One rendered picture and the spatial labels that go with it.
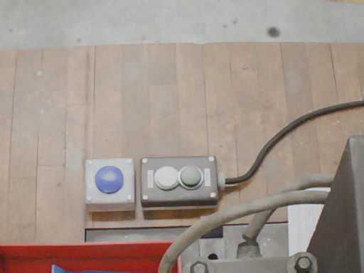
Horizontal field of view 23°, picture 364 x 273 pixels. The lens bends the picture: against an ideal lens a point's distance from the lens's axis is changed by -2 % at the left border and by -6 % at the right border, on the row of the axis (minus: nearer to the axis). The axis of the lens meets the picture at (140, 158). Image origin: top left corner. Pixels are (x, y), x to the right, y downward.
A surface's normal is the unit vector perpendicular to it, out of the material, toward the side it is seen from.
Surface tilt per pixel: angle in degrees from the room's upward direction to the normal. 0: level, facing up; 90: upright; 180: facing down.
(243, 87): 0
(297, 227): 1
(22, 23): 0
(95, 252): 90
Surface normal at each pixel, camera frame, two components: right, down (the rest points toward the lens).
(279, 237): -0.04, -0.43
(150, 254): 0.01, 0.90
